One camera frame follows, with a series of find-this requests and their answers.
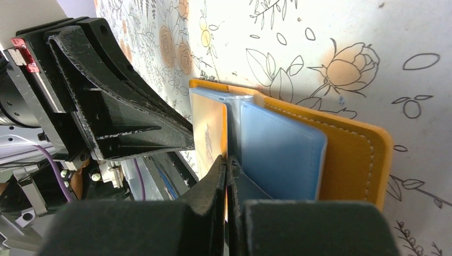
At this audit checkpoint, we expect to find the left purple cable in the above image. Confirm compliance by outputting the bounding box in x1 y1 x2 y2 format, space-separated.
33 144 75 203

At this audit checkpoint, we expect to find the floral tablecloth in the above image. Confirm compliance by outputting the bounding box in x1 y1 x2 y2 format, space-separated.
94 1 451 255

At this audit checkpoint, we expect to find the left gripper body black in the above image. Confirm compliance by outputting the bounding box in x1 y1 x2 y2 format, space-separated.
5 21 103 161

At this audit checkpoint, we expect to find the orange leather card holder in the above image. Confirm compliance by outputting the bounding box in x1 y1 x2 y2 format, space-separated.
189 78 393 211

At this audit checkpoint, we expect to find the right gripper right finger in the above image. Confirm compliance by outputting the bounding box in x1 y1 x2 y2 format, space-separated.
227 157 399 255

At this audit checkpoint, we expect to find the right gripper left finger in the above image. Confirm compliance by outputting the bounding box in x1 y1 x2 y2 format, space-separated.
38 156 226 255

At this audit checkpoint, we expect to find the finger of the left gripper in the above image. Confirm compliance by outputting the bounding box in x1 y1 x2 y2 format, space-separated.
77 18 192 134
53 34 194 160

